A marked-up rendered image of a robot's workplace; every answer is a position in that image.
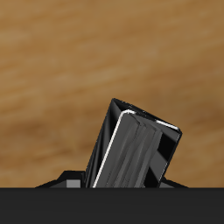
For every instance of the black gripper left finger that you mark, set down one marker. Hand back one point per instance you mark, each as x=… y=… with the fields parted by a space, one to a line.
x=70 y=180

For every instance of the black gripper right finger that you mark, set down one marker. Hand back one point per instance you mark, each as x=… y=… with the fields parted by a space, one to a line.
x=170 y=183

